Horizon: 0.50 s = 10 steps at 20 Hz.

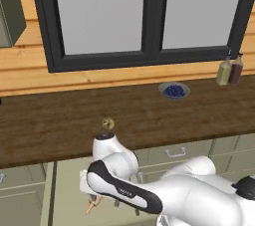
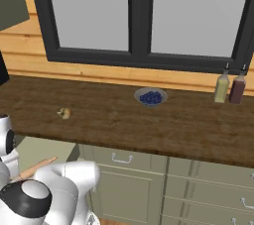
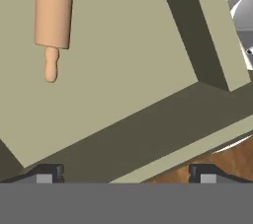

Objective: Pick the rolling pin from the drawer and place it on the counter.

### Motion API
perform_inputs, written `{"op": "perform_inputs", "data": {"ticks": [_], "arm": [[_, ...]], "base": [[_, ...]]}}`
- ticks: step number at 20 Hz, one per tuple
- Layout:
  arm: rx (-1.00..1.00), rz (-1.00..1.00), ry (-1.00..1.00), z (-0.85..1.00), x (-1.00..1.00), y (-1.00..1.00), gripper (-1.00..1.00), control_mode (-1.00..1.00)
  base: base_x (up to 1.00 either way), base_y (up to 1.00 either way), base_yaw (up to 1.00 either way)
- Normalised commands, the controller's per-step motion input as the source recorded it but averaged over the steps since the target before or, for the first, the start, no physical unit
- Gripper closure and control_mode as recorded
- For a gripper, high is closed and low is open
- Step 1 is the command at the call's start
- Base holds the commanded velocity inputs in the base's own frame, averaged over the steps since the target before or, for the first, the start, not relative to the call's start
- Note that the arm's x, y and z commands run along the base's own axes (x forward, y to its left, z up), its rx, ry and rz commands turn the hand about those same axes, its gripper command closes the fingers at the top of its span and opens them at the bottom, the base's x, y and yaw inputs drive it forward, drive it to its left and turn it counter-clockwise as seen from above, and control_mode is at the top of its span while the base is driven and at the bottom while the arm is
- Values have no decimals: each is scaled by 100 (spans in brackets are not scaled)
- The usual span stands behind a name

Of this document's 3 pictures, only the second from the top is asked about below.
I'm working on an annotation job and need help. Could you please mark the green drawer front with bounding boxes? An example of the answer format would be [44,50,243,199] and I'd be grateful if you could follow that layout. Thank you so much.
[161,213,254,225]
[162,185,254,220]
[91,145,168,174]
[166,157,254,191]

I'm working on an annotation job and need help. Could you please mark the open green drawer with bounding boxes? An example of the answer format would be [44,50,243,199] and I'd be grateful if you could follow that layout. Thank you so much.
[14,135,80,173]

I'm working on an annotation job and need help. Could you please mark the wooden rolling pin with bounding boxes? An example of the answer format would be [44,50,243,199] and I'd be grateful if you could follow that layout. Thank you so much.
[9,157,59,182]

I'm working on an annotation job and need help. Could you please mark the grey bowl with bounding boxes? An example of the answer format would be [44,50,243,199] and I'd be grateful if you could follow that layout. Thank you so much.
[134,86,169,108]

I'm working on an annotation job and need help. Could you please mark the blueberries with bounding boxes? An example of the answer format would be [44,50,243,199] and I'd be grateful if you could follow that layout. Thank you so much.
[139,90,163,106]

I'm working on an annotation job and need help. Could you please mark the beige garlic bulb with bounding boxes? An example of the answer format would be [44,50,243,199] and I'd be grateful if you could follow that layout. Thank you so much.
[57,107,72,120]

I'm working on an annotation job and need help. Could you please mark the dark framed window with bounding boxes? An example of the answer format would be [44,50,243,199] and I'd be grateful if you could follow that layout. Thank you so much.
[28,0,254,75]

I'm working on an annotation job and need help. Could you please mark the yellow oil bottle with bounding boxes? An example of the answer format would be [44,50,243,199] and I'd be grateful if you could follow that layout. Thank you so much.
[213,62,231,104]

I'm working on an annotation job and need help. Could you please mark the green cupboard door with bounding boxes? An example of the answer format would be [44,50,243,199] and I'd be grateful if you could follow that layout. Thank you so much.
[88,165,166,225]

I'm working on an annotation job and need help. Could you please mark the dark red sauce bottle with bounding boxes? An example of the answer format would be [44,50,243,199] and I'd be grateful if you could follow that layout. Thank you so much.
[228,63,247,105]

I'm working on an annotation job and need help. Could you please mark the black appliance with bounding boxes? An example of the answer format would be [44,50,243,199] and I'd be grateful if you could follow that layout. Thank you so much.
[0,50,11,86]

